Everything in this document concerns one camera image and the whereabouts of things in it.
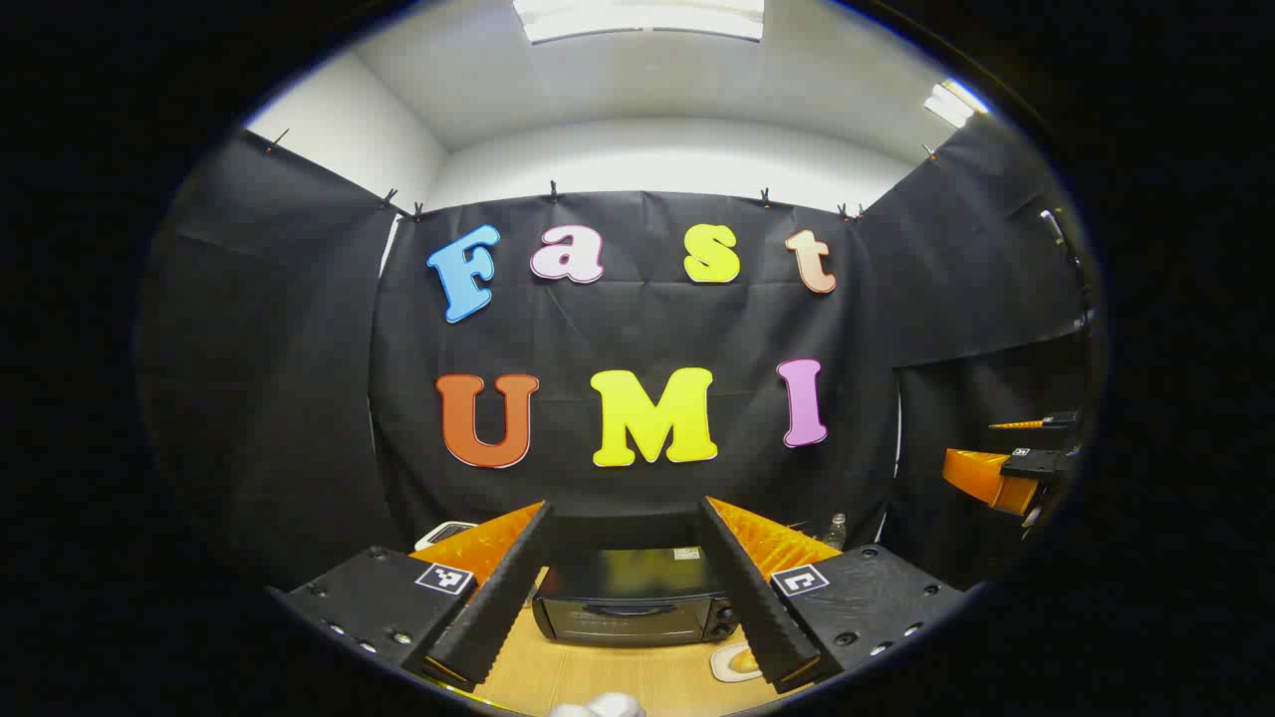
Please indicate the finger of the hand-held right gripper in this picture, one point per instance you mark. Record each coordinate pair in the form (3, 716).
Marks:
(981, 476)
(1056, 419)

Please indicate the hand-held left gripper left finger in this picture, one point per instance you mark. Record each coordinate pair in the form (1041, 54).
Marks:
(503, 597)

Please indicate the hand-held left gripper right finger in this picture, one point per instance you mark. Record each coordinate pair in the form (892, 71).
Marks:
(752, 597)

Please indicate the black electric oven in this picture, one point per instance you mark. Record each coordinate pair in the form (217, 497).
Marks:
(628, 602)

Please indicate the white plate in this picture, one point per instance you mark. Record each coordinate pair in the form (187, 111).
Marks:
(721, 665)

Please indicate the white toaster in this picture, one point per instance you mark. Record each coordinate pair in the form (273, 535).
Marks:
(448, 531)

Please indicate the clear plastic water bottle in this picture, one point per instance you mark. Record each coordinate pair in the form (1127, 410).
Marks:
(836, 533)

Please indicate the small ceiling light panel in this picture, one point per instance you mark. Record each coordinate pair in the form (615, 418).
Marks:
(951, 103)

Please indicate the large ceiling light panel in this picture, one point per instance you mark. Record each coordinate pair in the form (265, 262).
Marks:
(637, 20)

